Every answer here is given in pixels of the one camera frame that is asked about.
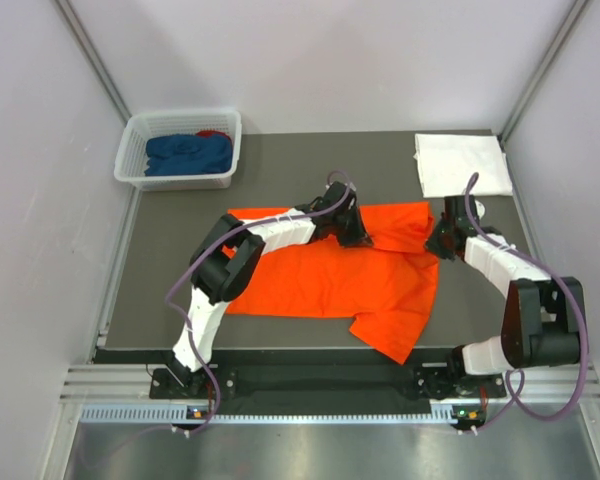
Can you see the grey slotted cable duct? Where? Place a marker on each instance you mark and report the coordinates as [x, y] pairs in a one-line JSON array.
[[183, 414]]

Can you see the blue t-shirt in basket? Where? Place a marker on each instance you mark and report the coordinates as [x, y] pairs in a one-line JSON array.
[[185, 154]]

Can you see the red t-shirt in basket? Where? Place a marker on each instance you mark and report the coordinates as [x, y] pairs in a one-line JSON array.
[[213, 133]]

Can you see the white folded t-shirt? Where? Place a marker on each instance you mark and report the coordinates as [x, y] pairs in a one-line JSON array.
[[446, 162]]

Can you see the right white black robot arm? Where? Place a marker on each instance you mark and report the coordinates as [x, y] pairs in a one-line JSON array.
[[540, 324]]

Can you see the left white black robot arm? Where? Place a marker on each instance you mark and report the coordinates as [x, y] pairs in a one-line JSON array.
[[224, 264]]

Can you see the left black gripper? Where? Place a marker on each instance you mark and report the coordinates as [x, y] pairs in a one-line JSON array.
[[358, 236]]

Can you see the orange t-shirt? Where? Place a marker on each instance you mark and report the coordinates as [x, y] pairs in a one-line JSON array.
[[388, 289]]

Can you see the white plastic basket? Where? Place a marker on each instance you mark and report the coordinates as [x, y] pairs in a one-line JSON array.
[[131, 158]]

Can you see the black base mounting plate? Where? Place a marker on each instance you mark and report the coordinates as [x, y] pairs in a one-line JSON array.
[[344, 389]]

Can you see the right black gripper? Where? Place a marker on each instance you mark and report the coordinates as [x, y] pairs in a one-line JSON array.
[[433, 244]]

